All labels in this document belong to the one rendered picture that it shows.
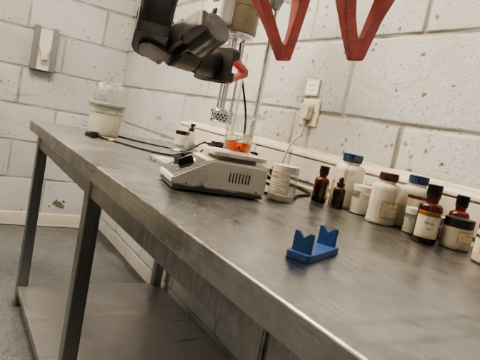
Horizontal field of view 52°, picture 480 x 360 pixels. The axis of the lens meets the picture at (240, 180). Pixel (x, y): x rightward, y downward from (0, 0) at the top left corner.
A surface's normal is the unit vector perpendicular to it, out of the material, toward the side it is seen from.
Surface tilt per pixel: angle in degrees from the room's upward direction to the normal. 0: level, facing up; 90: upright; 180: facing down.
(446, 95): 90
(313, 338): 90
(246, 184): 90
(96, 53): 90
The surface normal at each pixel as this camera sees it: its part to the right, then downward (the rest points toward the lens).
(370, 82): -0.85, -0.11
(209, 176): 0.33, 0.18
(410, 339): 0.19, -0.97
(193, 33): -0.02, 0.89
